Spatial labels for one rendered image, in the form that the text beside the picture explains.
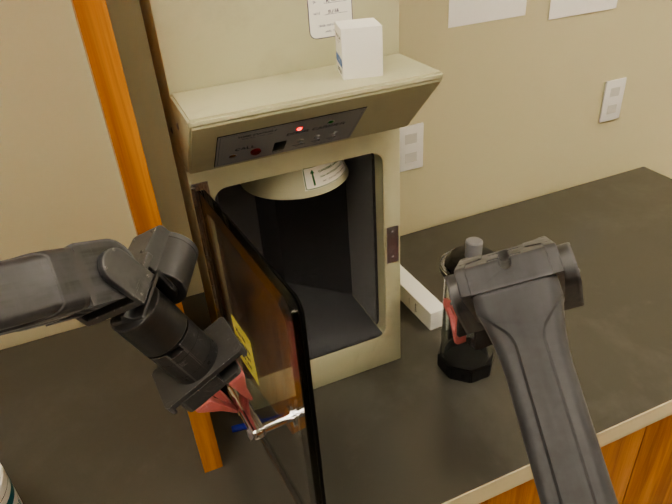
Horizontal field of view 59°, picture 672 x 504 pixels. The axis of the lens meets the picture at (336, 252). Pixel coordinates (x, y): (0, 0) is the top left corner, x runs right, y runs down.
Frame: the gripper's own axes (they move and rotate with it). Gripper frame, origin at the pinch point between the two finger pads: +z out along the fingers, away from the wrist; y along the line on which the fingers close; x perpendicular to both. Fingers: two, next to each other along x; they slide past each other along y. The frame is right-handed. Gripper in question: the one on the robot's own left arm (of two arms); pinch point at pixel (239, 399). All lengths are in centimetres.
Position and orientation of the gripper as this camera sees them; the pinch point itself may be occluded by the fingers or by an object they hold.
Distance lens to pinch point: 73.8
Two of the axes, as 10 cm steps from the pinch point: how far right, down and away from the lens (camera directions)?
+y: -7.7, 6.3, -1.0
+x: 4.8, 4.6, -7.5
